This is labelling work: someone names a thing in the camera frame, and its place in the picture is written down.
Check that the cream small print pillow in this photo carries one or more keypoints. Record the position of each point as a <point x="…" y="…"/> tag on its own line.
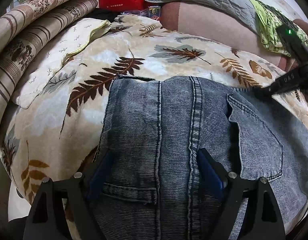
<point x="54" y="55"/>

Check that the pink brown bolster pillow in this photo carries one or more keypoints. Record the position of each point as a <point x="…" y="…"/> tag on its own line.
<point x="198" y="20"/>

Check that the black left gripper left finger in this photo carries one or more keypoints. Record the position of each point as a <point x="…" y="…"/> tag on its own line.
<point x="47" y="220"/>

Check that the striped floral rolled quilt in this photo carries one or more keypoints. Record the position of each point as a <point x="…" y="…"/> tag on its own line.
<point x="14" y="21"/>

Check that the green patterned cloth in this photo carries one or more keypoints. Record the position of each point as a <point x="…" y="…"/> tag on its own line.
<point x="268" y="19"/>

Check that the leaf patterned cream blanket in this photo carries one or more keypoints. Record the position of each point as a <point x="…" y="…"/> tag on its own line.
<point x="60" y="132"/>

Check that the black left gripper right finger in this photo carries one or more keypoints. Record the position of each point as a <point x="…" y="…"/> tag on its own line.
<point x="245" y="206"/>

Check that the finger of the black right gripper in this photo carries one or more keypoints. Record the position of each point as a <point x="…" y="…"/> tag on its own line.
<point x="263" y="93"/>

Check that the blue denim jeans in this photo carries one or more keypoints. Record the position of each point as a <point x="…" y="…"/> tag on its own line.
<point x="154" y="130"/>

